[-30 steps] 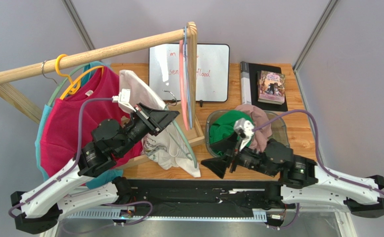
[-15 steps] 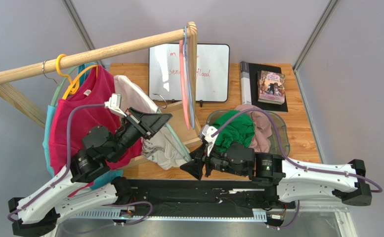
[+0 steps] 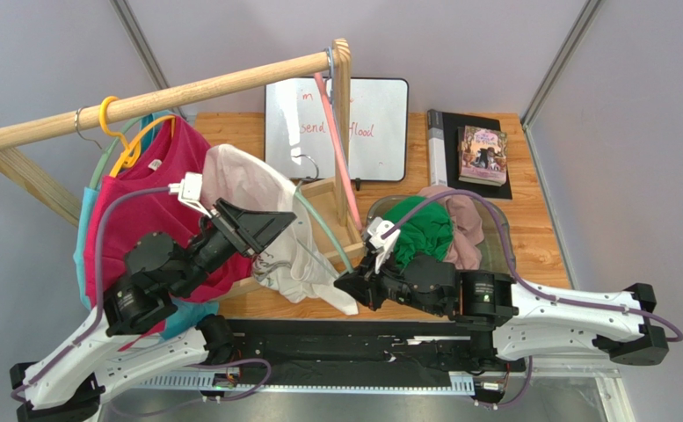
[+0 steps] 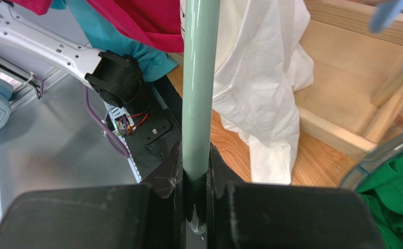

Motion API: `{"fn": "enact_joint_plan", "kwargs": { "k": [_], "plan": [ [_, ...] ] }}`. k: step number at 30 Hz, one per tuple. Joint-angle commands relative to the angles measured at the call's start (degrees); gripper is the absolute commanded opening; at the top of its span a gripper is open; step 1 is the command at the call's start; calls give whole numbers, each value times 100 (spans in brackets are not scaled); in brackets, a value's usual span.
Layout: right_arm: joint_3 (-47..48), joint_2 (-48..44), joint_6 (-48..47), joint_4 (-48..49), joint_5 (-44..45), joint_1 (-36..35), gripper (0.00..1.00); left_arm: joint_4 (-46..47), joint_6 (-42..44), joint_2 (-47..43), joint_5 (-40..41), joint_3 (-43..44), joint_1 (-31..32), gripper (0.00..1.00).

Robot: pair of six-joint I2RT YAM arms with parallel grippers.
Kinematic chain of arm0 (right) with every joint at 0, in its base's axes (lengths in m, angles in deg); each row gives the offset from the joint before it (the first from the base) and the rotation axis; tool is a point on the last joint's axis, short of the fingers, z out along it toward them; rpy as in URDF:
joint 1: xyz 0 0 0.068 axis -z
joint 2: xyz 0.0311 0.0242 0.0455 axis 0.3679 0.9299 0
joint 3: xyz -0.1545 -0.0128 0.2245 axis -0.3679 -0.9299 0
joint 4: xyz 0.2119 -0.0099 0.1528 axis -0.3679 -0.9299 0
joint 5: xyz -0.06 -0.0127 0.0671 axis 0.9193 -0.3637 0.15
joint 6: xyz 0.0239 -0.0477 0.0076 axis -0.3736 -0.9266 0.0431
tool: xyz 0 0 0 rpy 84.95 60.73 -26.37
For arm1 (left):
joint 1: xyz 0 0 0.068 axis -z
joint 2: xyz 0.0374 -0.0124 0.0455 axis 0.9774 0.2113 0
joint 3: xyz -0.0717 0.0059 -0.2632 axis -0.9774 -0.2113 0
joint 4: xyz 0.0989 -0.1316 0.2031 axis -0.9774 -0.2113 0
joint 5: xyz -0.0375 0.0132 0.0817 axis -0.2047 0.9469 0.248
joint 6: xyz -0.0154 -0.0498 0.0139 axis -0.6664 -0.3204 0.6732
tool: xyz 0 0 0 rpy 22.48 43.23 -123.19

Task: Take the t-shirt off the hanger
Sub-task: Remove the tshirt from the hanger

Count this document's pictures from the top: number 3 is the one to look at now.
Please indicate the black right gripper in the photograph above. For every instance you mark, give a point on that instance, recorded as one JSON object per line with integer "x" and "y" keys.
{"x": 373, "y": 283}

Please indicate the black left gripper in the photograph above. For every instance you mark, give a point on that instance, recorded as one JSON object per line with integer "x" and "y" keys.
{"x": 255, "y": 229}

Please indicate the pale green hanger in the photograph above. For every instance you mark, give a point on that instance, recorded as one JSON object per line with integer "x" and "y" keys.
{"x": 316, "y": 215}

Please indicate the green t shirt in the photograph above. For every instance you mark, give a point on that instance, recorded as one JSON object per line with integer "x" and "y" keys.
{"x": 428, "y": 232}

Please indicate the dusty pink t shirt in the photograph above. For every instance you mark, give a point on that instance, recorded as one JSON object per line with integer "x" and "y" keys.
{"x": 468, "y": 232}

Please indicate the pink hanger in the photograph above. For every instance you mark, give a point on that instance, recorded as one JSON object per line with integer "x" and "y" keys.
{"x": 342, "y": 173}

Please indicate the light blue wire hanger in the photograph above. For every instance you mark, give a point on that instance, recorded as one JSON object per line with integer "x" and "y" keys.
{"x": 330, "y": 79}

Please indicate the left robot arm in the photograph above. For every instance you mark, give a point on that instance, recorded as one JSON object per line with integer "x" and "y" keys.
{"x": 89, "y": 369}

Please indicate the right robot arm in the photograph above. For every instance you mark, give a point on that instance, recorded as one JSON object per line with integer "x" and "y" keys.
{"x": 510, "y": 320}

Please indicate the light blue t shirt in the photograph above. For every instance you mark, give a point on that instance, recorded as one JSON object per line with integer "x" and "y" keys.
{"x": 80, "y": 234}

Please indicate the magenta t shirt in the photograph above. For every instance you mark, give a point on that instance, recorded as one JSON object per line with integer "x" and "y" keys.
{"x": 148, "y": 210}

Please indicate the yellow plastic hanger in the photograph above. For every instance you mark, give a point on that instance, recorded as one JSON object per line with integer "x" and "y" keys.
{"x": 132, "y": 149}

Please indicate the sage green hanger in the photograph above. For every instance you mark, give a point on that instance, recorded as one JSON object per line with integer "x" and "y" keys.
{"x": 105, "y": 153}

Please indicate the wooden clothes rack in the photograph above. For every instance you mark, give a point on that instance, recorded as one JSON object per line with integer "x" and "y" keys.
{"x": 26, "y": 174}

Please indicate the white board with red writing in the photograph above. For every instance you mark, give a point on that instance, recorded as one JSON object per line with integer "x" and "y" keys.
{"x": 297, "y": 134}

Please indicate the clear blue plastic tub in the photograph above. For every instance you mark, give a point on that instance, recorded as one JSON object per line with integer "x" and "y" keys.
{"x": 493, "y": 257}

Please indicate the illustrated paperback book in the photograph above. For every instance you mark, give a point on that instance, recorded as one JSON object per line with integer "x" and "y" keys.
{"x": 483, "y": 156}

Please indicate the black binder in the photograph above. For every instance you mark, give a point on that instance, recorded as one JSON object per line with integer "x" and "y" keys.
{"x": 443, "y": 149}

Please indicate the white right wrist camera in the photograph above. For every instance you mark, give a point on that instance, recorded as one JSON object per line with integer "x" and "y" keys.
{"x": 380, "y": 238}

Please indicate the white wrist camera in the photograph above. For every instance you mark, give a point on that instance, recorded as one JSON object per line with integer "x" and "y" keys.
{"x": 380, "y": 238}
{"x": 188, "y": 191}

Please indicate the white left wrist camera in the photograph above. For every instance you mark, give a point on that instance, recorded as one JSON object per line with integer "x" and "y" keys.
{"x": 188, "y": 191}

